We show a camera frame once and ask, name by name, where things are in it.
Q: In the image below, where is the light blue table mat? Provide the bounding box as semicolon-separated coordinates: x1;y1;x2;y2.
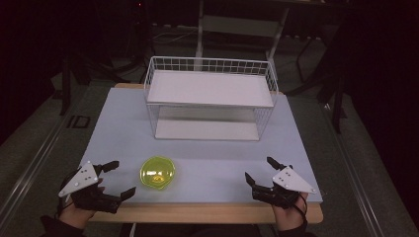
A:
79;87;324;204

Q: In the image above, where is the grey metal stand frame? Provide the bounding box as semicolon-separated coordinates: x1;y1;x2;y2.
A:
193;0;292;72

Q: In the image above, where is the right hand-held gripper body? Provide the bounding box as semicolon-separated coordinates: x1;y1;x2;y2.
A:
251;166;318;209

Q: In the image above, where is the metal floor rail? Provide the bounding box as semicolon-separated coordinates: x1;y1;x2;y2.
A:
0;108;83;225
319;102;384;237

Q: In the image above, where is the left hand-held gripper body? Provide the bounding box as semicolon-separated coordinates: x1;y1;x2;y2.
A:
58;160;123;213

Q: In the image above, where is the black stand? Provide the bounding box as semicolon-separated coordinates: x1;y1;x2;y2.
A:
294;31;349;134
58;53;92;117

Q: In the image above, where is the person's right hand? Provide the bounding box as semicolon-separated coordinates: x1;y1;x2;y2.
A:
271;193;309;231

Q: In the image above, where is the white wire shelf rack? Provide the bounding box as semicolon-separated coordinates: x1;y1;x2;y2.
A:
143;55;280;142

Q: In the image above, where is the white floor cable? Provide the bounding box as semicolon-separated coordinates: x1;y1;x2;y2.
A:
151;24;200;45

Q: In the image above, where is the person's left hand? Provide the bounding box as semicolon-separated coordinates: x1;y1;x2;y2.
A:
58;199;97;230

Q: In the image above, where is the yellow-green translucent plate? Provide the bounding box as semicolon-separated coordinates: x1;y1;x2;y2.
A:
139;155;177;191

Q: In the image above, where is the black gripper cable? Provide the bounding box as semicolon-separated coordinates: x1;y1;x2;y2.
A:
292;196;309;229

